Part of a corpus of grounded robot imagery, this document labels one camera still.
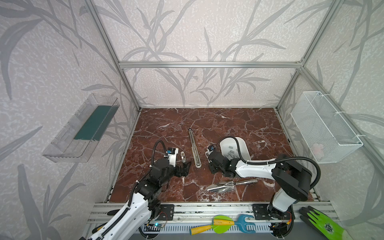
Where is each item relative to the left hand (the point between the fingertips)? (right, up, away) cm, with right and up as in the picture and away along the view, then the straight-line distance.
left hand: (186, 156), depth 80 cm
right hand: (+14, -3, +10) cm, 18 cm away
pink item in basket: (+65, +5, -8) cm, 66 cm away
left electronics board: (-14, -32, -9) cm, 36 cm away
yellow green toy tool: (+17, -29, -11) cm, 36 cm away
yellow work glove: (-23, -13, -35) cm, 44 cm away
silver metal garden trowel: (+21, -16, +1) cm, 27 cm away
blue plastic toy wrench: (+27, -28, -12) cm, 41 cm away
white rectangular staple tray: (+27, +1, +16) cm, 31 cm away
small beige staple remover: (-3, -2, +9) cm, 10 cm away
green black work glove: (+65, -29, -11) cm, 72 cm away
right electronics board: (+47, -35, -7) cm, 59 cm away
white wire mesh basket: (+63, +13, -17) cm, 66 cm away
